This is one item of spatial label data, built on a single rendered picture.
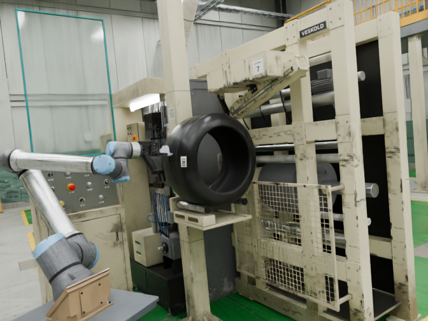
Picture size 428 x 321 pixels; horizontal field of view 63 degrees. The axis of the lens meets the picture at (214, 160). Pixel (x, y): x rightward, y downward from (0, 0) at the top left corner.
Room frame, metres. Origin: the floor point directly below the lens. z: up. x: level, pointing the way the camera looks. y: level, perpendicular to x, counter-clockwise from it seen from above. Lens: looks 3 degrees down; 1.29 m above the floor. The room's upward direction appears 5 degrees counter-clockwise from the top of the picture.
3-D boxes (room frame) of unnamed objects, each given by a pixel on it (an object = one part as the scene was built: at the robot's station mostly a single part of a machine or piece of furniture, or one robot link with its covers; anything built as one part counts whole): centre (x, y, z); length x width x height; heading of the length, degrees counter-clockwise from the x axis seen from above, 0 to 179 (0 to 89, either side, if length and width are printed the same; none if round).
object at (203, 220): (2.17, 0.16, 0.83); 0.36 x 0.09 x 0.06; 35
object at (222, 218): (2.25, 0.05, 0.80); 0.37 x 0.36 x 0.02; 125
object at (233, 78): (2.32, -0.27, 1.71); 0.61 x 0.25 x 0.15; 35
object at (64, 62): (2.37, 0.91, 1.74); 0.55 x 0.02 x 0.95; 125
